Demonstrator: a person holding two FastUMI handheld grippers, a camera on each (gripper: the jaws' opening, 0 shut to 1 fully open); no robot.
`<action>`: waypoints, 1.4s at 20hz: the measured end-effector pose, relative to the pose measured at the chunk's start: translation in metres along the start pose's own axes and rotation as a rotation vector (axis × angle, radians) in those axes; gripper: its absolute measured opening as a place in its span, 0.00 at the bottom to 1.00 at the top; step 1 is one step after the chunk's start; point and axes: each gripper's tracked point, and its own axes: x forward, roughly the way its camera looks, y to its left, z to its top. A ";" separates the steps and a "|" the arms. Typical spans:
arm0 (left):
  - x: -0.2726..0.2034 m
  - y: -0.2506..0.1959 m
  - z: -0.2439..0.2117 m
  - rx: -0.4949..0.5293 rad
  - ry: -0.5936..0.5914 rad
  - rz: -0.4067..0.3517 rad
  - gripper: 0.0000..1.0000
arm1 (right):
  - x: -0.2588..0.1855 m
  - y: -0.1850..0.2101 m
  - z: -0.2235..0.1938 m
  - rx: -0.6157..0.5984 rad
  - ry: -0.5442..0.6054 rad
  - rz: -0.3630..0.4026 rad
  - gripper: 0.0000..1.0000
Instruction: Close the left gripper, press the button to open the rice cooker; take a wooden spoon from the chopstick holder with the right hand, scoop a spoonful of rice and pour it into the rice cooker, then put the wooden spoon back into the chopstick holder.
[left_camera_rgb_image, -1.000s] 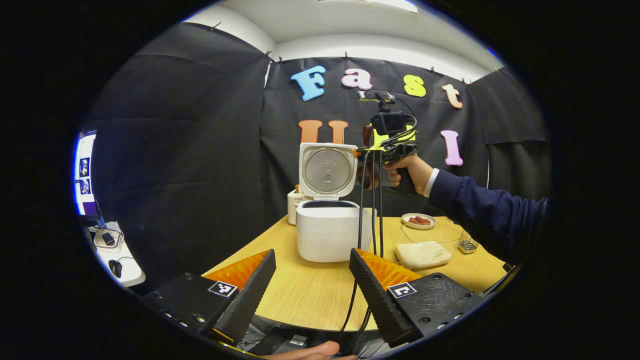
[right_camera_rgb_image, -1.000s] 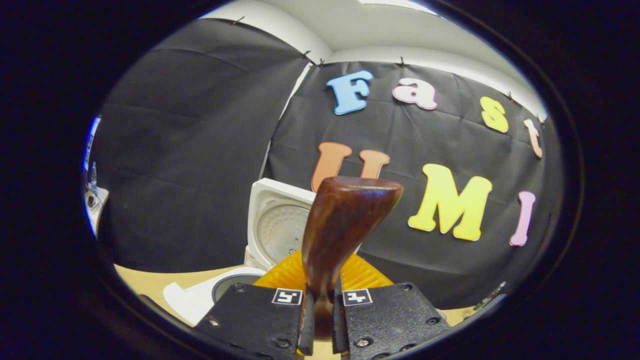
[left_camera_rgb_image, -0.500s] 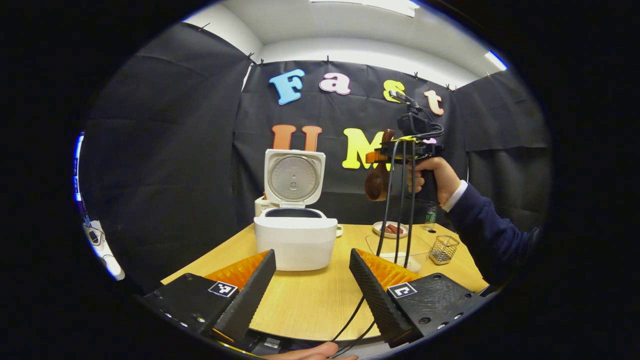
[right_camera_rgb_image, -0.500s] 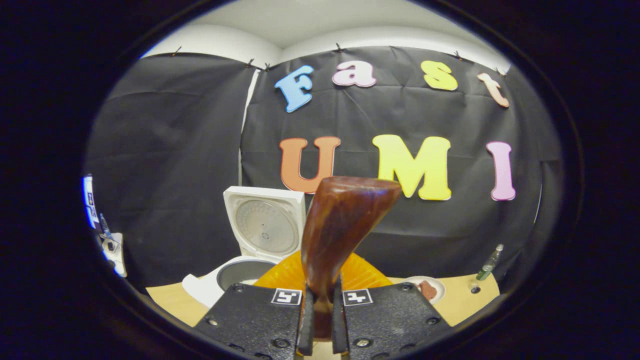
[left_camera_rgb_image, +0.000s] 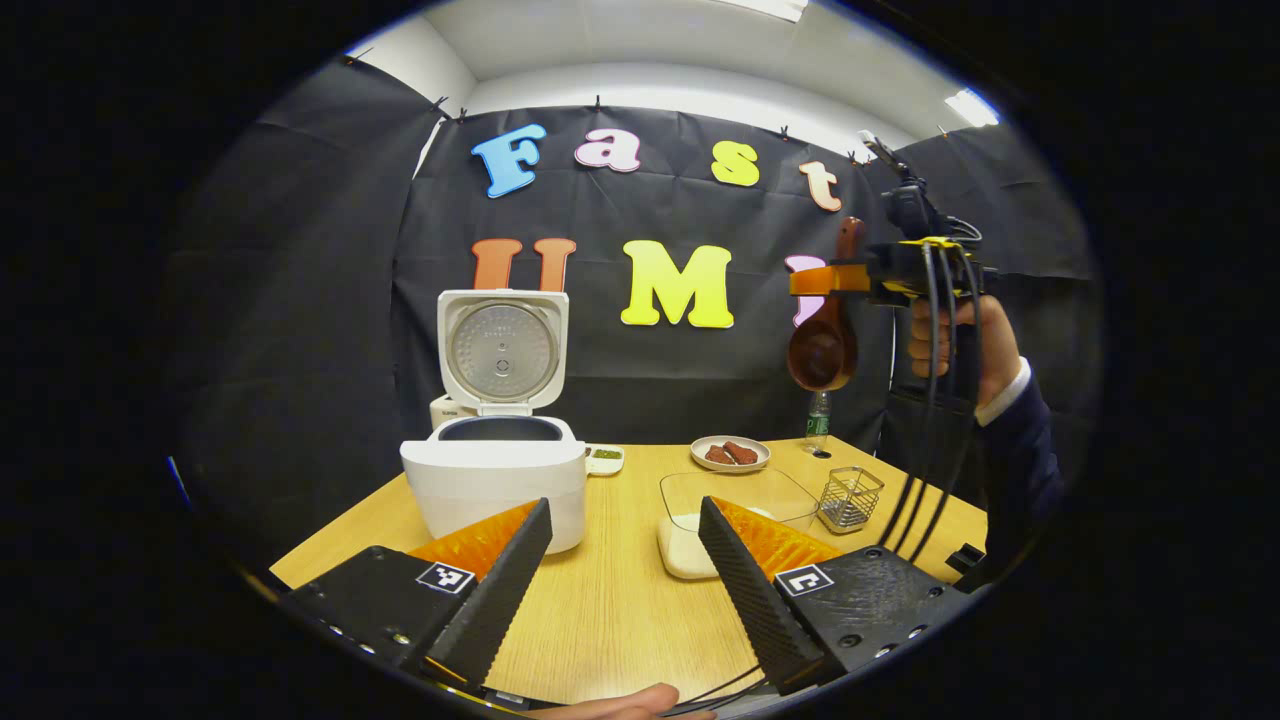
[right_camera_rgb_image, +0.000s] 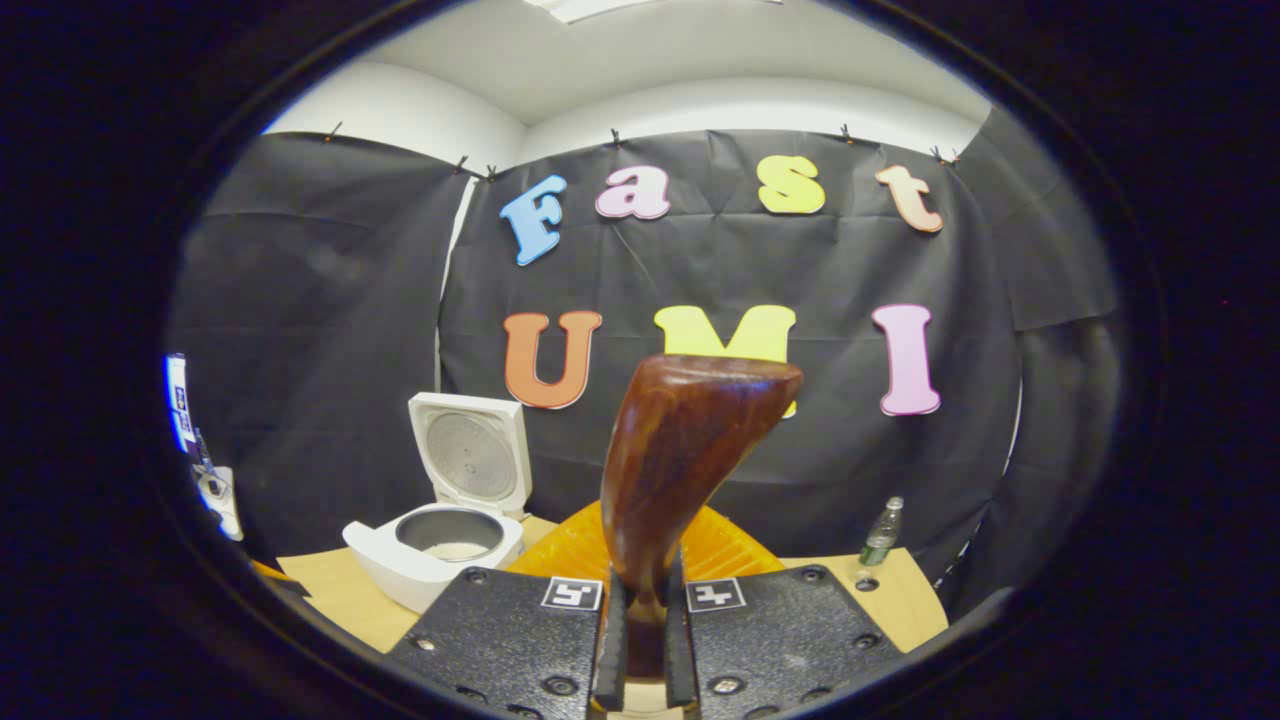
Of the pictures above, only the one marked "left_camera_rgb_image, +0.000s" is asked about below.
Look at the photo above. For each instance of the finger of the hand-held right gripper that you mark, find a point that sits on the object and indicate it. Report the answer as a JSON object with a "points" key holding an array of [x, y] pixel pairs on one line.
{"points": [[825, 279]]}

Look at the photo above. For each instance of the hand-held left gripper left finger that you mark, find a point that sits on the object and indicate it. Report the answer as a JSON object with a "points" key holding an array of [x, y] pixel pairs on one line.
{"points": [[500, 600]]}

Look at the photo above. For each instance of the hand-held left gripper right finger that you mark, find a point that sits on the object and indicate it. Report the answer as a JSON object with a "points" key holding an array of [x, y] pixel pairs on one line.
{"points": [[760, 610]]}

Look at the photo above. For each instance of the brown wooden spoon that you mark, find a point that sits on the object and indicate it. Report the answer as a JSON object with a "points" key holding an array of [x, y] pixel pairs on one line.
{"points": [[822, 350]]}

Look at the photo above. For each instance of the clear container of rice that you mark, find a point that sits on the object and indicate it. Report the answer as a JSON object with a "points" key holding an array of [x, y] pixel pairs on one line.
{"points": [[685, 545]]}

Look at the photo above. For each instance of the white rice cooker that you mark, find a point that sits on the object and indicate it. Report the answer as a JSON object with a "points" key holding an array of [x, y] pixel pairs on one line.
{"points": [[500, 490]]}

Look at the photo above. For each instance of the clear plastic water bottle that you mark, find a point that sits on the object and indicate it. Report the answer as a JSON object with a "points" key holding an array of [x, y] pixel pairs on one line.
{"points": [[818, 425]]}

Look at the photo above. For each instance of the brown meat piece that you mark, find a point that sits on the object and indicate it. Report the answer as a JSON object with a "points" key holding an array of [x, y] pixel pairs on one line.
{"points": [[742, 453], [718, 456]]}

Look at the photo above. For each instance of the white round plate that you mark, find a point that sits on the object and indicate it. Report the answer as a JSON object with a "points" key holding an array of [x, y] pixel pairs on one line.
{"points": [[700, 455]]}

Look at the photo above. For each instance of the small ceiling light panel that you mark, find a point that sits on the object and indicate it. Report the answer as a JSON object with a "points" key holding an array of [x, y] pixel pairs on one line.
{"points": [[972, 107]]}

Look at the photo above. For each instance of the white divided condiment dish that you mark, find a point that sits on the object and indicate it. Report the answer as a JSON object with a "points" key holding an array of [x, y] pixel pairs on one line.
{"points": [[605, 462]]}

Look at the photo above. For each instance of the white toaster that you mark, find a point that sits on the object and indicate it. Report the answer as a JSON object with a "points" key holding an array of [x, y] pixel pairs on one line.
{"points": [[445, 412]]}

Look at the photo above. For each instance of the large ceiling light panel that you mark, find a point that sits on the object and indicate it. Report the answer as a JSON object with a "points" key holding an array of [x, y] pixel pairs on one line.
{"points": [[770, 8]]}

